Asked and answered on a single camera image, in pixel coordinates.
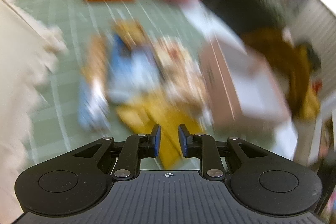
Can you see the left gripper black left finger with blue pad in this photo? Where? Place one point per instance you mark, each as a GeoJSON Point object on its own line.
{"type": "Point", "coordinates": [121, 159]}

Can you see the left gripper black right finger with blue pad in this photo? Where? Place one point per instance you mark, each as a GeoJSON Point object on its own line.
{"type": "Point", "coordinates": [218, 158]}

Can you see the yellow panda snack bag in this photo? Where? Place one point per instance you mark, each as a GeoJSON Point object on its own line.
{"type": "Point", "coordinates": [143, 112]}

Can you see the pink cardboard box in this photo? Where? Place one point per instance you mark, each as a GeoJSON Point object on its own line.
{"type": "Point", "coordinates": [243, 92]}

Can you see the blue white snack bag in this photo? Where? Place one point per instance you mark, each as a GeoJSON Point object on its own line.
{"type": "Point", "coordinates": [113, 73]}

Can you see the brown plush toy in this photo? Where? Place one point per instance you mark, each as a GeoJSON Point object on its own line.
{"type": "Point", "coordinates": [296, 63]}

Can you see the white lace cloth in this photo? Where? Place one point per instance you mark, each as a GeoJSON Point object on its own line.
{"type": "Point", "coordinates": [28, 55]}

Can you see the green grid tablecloth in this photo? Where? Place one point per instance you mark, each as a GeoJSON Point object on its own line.
{"type": "Point", "coordinates": [55, 126]}

